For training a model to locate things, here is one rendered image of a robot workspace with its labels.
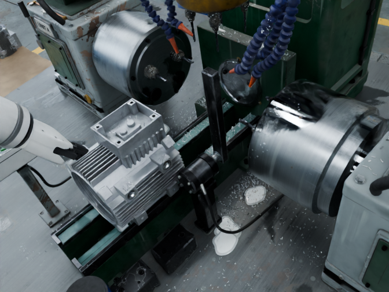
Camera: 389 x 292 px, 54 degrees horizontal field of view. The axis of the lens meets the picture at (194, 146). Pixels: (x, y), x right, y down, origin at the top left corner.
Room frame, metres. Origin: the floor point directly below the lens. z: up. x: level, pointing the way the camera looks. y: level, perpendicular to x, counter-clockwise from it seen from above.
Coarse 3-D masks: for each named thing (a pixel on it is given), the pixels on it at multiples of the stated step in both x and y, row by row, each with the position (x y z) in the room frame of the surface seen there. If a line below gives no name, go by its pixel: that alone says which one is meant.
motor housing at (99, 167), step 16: (96, 144) 0.66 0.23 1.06; (80, 160) 0.58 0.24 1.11; (96, 160) 0.57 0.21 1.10; (112, 160) 0.56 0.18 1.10; (144, 160) 0.57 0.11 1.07; (176, 160) 0.58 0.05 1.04; (80, 176) 0.54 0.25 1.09; (96, 176) 0.53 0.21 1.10; (112, 176) 0.54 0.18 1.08; (128, 176) 0.54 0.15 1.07; (144, 176) 0.54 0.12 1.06; (160, 176) 0.55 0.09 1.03; (176, 176) 0.57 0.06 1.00; (96, 192) 0.51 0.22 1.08; (112, 192) 0.51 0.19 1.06; (144, 192) 0.52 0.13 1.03; (160, 192) 0.54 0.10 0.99; (96, 208) 0.57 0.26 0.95; (112, 208) 0.48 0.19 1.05; (128, 208) 0.49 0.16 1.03; (144, 208) 0.52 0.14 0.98; (112, 224) 0.51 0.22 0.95
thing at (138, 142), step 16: (112, 112) 0.67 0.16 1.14; (128, 112) 0.69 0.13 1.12; (144, 112) 0.67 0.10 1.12; (96, 128) 0.63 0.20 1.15; (128, 128) 0.63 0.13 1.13; (144, 128) 0.60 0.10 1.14; (160, 128) 0.62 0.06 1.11; (112, 144) 0.57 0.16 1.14; (128, 144) 0.57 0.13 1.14; (144, 144) 0.59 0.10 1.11; (160, 144) 0.61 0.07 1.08; (128, 160) 0.56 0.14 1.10
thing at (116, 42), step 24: (120, 24) 1.02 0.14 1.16; (144, 24) 0.99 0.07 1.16; (168, 24) 0.99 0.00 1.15; (96, 48) 1.02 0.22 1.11; (120, 48) 0.95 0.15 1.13; (144, 48) 0.93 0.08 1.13; (168, 48) 0.97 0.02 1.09; (120, 72) 0.91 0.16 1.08; (144, 72) 0.91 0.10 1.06; (168, 72) 0.96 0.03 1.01; (144, 96) 0.90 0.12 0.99; (168, 96) 0.95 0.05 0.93
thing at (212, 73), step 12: (204, 72) 0.60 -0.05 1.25; (216, 72) 0.59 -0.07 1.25; (204, 84) 0.60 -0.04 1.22; (216, 84) 0.59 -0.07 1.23; (216, 96) 0.59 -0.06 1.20; (216, 108) 0.58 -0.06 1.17; (216, 120) 0.59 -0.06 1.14; (216, 132) 0.59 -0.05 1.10; (216, 144) 0.59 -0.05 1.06; (216, 156) 0.59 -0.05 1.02
